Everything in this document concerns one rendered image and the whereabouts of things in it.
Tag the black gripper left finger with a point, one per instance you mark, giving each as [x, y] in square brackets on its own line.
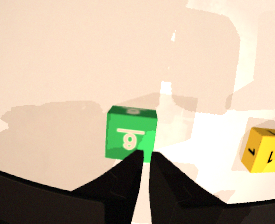
[109, 199]

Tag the yellow block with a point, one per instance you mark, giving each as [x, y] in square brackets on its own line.
[259, 155]

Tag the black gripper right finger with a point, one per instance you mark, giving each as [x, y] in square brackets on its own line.
[176, 199]

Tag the green block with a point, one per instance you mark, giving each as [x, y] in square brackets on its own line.
[128, 129]

